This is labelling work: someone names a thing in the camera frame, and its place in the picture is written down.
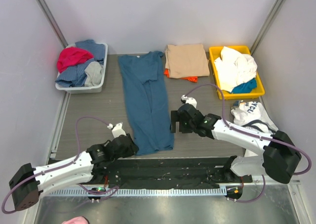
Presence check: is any dark blue t-shirt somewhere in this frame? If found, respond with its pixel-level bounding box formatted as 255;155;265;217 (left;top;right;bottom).
118;51;174;155

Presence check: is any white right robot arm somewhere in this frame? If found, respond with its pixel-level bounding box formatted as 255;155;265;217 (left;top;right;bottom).
170;103;302;184

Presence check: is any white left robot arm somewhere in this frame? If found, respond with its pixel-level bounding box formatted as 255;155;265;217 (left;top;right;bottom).
9;134;139;211

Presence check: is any folded orange t-shirt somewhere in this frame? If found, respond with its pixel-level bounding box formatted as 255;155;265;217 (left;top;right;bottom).
164;69;198;83

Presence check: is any folded beige t-shirt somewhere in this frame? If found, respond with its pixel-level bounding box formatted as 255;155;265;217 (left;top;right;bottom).
165;44;210;79

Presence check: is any white printed t-shirt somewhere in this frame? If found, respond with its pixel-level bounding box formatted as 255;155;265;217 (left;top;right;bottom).
231;99;279;158

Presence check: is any teal garment in tray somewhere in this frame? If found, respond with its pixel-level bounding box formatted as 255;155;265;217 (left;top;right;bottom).
231;78;257;94

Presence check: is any white t-shirt in tray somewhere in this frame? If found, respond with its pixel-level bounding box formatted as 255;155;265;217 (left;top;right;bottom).
214;46;257;93

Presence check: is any grey plastic bin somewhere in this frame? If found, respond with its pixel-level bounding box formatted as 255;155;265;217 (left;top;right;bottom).
55;43;108;94

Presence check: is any grey garment in bin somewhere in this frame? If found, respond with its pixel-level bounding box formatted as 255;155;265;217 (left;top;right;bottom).
84;61;102;87

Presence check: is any blue checked shirt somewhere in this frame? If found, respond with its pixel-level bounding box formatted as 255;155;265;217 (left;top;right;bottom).
55;40;105;88

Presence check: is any pink object at bottom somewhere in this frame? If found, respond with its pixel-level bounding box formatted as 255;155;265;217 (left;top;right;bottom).
62;216;89;224

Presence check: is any pink red garment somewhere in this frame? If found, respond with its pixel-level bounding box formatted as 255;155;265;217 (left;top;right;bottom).
56;47;93;73

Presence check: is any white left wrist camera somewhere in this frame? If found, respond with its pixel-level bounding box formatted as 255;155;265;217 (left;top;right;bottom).
107;122;126;138

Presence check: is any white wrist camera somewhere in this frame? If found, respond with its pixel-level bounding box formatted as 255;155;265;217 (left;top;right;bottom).
181;94;197;109
107;122;126;138

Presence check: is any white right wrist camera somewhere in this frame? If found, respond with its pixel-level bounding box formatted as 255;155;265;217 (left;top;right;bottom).
181;94;197;109

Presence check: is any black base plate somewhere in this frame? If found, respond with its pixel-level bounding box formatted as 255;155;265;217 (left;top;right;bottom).
85;156;252;189

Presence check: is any slotted cable duct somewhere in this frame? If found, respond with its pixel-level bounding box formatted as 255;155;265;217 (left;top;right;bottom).
48;186;227;198

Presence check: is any right aluminium frame post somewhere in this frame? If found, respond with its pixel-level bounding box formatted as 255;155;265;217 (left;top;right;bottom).
250;0;286;55

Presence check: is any aluminium frame post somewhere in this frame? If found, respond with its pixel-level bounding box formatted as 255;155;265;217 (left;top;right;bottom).
250;0;286;55
36;0;68;47

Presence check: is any left aluminium frame post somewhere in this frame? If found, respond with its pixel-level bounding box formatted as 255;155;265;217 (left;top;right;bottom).
36;0;68;47

